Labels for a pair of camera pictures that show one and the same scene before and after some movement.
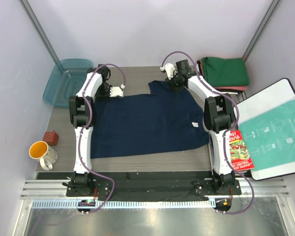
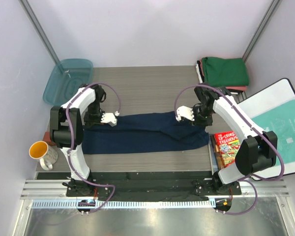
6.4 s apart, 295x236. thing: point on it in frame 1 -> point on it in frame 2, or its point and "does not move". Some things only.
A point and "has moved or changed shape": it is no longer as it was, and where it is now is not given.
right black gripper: x=175 y=89 -> x=208 y=123
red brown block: x=51 y=138 does not move
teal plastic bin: x=67 y=79 does not move
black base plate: x=146 y=185 does not move
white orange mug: x=46 y=155 does not move
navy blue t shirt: x=164 y=119 has moved or changed shape
